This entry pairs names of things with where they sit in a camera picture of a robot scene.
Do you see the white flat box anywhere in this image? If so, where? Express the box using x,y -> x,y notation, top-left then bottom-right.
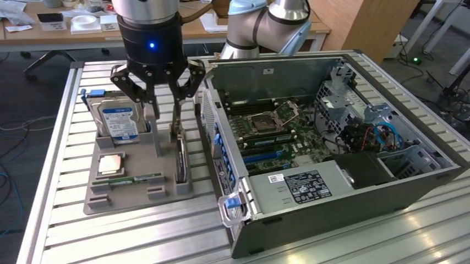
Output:
70,21 -> 105,35

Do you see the red wire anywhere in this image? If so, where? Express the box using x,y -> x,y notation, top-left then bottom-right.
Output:
362,128 -> 374,151

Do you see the white labelled box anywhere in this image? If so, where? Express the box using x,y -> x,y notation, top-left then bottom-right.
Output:
99,15 -> 121,32

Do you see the blue wire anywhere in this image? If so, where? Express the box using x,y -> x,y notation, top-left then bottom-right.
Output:
369,120 -> 406,151

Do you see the silver CPU chip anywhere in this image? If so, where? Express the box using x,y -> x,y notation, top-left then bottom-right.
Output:
95,154 -> 126,177

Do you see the white box black top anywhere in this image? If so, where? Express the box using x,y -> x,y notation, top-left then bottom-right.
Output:
37,13 -> 69,32

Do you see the clear plastic bag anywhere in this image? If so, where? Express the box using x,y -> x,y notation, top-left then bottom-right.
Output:
0,0 -> 38,25

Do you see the black tripod stand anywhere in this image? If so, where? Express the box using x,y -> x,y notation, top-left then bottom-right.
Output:
440,59 -> 470,111

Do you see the brown cardboard box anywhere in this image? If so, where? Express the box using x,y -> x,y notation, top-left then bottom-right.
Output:
211,0 -> 233,19

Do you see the white paper stack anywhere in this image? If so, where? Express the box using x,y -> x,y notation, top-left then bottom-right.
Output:
201,12 -> 230,33

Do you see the green motherboard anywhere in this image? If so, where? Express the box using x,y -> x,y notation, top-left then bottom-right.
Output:
219,92 -> 346,177

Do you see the metal drive bay bracket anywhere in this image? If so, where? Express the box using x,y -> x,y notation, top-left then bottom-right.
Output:
377,145 -> 442,180

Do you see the hard disk blue label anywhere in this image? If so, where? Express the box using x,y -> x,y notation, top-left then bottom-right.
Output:
79,87 -> 149,145

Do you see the open grey PC case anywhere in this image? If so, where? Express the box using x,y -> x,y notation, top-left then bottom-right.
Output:
193,49 -> 465,260

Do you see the wooden cabinet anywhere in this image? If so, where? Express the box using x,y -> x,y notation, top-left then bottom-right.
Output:
308,0 -> 422,64

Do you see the grey parts rack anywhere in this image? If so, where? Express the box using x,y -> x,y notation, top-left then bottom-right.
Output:
83,104 -> 197,216

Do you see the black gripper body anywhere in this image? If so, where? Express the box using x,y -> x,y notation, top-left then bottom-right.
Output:
117,13 -> 189,84

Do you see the black graphics card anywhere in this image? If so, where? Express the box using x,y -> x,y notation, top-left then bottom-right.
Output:
174,134 -> 190,185

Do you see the white table frame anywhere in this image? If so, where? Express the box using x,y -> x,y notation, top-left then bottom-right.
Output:
400,0 -> 470,75

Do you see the blue floor cable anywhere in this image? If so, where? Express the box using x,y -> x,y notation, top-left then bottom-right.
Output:
0,131 -> 29,237

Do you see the black chair base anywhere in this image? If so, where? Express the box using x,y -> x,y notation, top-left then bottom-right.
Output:
22,48 -> 111,81

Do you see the CPU socket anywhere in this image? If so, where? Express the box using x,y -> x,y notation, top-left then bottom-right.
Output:
246,112 -> 286,136

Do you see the white floor box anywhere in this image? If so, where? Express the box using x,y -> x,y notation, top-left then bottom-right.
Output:
385,34 -> 409,60

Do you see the green RAM stick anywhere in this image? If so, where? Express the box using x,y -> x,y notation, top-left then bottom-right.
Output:
91,172 -> 163,186

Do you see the metal socket cover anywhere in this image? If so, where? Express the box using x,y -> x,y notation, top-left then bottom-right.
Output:
272,98 -> 301,128

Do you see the wooden desk white frame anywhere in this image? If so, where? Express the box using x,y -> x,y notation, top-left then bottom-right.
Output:
0,0 -> 133,53
130,0 -> 333,60

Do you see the metal disk bay cage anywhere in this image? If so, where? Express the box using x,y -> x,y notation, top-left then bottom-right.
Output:
314,63 -> 370,132

